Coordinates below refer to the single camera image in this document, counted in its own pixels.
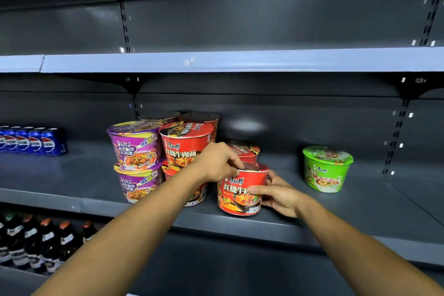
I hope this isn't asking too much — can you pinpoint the red cup noodle bowl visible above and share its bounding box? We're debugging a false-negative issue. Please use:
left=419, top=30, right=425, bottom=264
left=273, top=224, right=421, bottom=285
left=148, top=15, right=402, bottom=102
left=162, top=166, right=209, bottom=208
left=226, top=140, right=261, bottom=164
left=217, top=161, right=271, bottom=217
left=158, top=121, right=216, bottom=172
left=178, top=111, right=221, bottom=143

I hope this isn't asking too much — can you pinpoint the row of blue soda cans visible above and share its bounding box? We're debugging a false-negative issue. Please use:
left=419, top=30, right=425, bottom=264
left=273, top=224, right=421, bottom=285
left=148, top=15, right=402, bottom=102
left=0, top=125, right=68, bottom=157

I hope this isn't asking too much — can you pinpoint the dark metal store shelving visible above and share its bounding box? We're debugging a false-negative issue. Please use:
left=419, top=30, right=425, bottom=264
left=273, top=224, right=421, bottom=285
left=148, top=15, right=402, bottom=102
left=0, top=0, right=444, bottom=296

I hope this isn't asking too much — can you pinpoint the person's left forearm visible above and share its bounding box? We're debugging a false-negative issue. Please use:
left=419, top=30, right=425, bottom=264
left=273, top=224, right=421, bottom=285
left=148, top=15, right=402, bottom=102
left=31, top=162, right=209, bottom=296

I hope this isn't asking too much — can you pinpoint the row of dark glass bottles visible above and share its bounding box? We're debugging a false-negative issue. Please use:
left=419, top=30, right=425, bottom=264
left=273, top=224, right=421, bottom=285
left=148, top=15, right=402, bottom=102
left=0, top=211, right=99, bottom=276

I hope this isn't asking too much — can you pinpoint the purple cup noodle bowl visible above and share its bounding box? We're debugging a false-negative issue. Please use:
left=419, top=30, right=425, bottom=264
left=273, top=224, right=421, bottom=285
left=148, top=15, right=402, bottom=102
left=139, top=110, right=181, bottom=125
left=113, top=163, right=166, bottom=204
left=106, top=120, right=165, bottom=172

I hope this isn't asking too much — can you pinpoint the person's right forearm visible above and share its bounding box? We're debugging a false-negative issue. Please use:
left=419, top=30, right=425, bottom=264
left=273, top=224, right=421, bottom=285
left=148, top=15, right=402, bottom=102
left=295, top=194, right=444, bottom=296

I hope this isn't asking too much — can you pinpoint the person's right hand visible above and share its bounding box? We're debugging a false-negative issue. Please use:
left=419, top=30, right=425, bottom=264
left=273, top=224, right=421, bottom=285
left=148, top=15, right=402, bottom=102
left=247, top=170, right=309, bottom=219

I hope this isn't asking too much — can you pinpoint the person's left hand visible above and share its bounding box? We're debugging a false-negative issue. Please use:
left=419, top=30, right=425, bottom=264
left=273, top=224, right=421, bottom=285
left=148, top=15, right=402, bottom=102
left=191, top=142, right=245, bottom=184

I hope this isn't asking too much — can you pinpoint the green cup noodle bowl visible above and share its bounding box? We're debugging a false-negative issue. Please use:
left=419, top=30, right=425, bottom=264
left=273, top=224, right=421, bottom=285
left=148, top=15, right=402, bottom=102
left=302, top=145, right=355, bottom=194

